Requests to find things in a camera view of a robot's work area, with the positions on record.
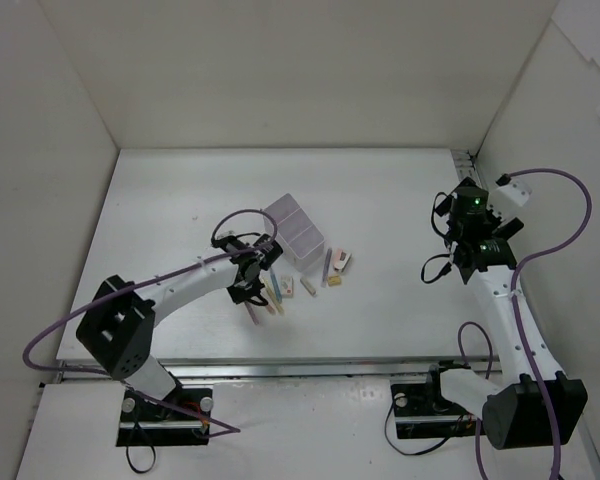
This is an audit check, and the aluminium frame rail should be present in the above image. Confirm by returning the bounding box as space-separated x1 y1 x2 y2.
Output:
54 354 506 384

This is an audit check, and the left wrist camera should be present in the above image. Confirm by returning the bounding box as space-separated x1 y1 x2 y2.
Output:
254 234 283 265

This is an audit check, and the purple pen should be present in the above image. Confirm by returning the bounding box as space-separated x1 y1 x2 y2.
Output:
321 247 332 288

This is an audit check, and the white three-compartment organizer box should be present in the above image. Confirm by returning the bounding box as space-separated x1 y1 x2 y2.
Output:
264 193 325 272

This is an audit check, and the yellow highlighter pen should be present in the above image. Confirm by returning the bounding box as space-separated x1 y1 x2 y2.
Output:
267 287 285 316

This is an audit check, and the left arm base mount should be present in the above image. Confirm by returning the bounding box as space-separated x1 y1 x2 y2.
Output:
116 391 210 447

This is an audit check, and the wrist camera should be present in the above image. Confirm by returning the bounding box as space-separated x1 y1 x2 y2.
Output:
254 234 283 265
489 174 532 209

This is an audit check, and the pink highlighter pen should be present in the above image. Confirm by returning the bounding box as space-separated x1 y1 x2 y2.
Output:
245 303 261 326

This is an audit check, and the white eraser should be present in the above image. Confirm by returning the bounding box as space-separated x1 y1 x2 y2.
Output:
300 276 317 297

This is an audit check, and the blue highlighter pen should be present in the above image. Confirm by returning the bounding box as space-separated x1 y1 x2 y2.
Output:
269 268 282 302

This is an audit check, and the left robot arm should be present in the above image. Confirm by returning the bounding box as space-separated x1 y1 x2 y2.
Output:
76 234 283 420

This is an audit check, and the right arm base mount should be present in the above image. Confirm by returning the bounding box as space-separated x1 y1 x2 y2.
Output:
390 362 476 440

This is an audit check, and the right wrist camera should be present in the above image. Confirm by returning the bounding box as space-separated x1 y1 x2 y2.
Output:
489 174 532 209

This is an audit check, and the staples box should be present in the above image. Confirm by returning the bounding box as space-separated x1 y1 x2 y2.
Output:
279 275 294 298

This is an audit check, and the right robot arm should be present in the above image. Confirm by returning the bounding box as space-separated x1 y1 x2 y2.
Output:
422 177 588 450

